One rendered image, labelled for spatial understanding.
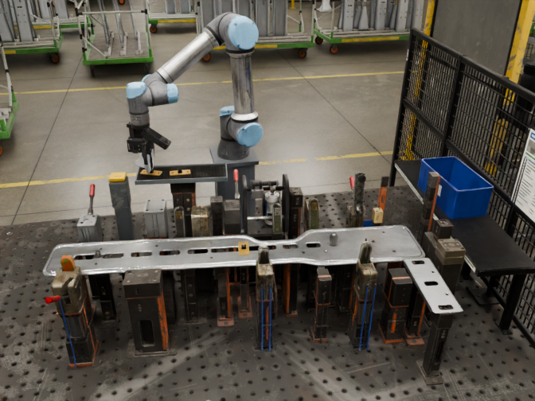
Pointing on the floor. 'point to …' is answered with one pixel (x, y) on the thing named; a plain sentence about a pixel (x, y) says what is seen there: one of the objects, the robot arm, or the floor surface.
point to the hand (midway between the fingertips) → (150, 169)
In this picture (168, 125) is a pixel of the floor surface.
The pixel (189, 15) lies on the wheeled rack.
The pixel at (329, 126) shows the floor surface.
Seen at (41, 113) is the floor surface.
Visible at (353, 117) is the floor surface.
